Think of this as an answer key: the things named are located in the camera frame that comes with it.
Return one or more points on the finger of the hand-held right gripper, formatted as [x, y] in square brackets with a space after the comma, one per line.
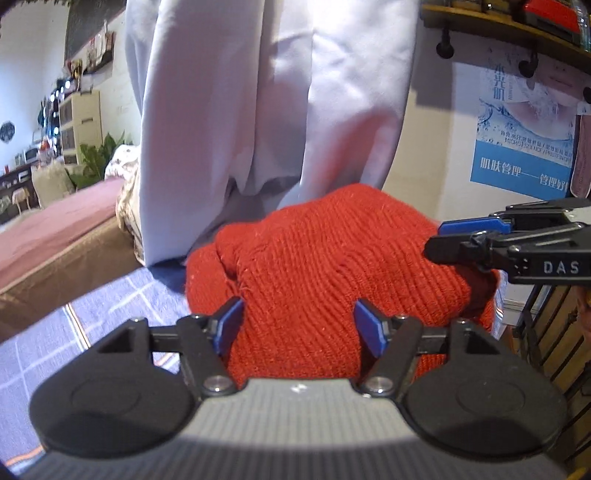
[471, 227]
[452, 249]

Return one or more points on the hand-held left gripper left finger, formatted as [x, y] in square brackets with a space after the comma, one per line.
[228, 323]

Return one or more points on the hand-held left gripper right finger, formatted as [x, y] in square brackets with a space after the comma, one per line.
[371, 327]

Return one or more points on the red knit sweater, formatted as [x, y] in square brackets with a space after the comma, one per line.
[314, 277]

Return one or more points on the black metal rack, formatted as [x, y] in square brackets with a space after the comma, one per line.
[545, 332]

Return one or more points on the pink towel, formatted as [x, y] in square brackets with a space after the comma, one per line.
[581, 161]

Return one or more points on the floral quilt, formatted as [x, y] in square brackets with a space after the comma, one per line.
[127, 184]

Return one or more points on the black shelf hook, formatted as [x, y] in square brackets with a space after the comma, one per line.
[445, 44]
[528, 64]

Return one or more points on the blue plaid bed sheet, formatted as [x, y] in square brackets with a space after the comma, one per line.
[46, 341]

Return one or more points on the brown bed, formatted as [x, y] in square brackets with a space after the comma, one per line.
[55, 240]

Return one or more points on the pale lavender cloth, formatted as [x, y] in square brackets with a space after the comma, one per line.
[231, 115]

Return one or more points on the green potted plant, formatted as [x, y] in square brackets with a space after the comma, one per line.
[99, 159]

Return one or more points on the beige pillow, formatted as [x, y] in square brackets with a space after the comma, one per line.
[51, 184]

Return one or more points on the red box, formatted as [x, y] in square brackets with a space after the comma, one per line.
[554, 11]

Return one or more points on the cream cabinet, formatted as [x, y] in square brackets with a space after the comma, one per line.
[81, 124]

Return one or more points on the dark low cabinet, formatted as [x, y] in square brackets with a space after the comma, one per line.
[14, 194]

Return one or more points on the white microwave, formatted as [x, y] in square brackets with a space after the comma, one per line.
[30, 154]

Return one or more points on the dark chalkboard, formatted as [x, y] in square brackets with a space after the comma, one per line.
[92, 27]

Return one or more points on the blue wall poster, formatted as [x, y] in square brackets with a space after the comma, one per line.
[517, 152]

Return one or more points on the wooden wall shelf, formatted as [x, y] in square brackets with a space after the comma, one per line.
[485, 23]

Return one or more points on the round dark wall sign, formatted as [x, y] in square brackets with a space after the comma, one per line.
[7, 130]

